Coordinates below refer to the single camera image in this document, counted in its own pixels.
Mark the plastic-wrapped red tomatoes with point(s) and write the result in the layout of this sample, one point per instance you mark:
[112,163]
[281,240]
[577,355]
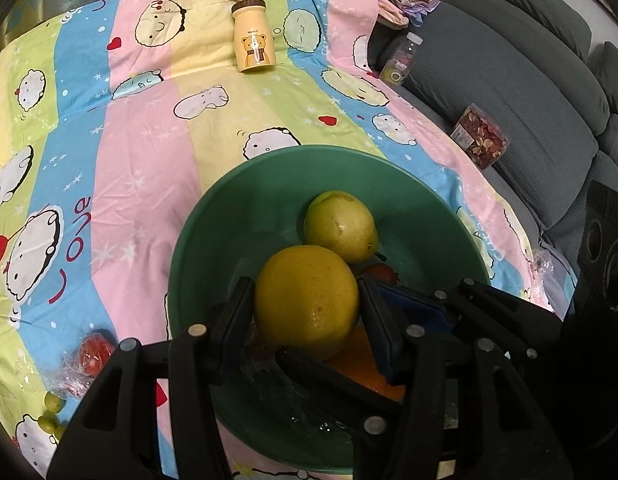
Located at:
[91,357]

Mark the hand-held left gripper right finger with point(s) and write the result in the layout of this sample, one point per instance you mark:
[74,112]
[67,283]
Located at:
[389,355]

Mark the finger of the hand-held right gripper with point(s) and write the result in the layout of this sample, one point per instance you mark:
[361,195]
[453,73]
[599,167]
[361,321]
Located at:
[339,385]
[429,310]

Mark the striped cartoon-print bedsheet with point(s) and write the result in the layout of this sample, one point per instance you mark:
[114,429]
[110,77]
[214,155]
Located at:
[139,160]

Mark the grey sofa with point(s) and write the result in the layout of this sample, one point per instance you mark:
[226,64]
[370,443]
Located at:
[514,85]

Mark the bare red tomato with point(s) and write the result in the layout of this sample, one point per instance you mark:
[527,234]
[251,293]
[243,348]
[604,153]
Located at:
[381,273]

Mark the small green oval fruit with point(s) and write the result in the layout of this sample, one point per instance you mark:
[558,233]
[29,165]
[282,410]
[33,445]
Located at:
[47,422]
[52,402]
[60,431]

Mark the yellow-green pear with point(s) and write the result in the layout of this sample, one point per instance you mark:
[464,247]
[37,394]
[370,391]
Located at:
[339,227]

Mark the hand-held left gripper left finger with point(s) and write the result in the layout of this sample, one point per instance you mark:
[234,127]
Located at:
[234,330]

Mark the clear plastic drink bottle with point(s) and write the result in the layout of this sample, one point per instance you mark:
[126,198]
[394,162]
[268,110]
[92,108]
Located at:
[401,62]

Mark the yellow bear-print bottle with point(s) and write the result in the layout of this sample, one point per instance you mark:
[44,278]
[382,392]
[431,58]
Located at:
[253,40]

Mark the clear box of nuts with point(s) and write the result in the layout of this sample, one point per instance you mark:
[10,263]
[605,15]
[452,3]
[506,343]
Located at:
[479,135]

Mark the gold patterned curtain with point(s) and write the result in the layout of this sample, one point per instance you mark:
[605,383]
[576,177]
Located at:
[29,10]

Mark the green plastic bowl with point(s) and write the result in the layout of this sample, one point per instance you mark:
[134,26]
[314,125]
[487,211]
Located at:
[229,220]

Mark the orange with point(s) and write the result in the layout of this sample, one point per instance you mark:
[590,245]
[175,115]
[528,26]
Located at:
[359,365]

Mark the yellow lemon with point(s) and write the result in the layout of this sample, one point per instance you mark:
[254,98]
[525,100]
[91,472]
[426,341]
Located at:
[304,300]

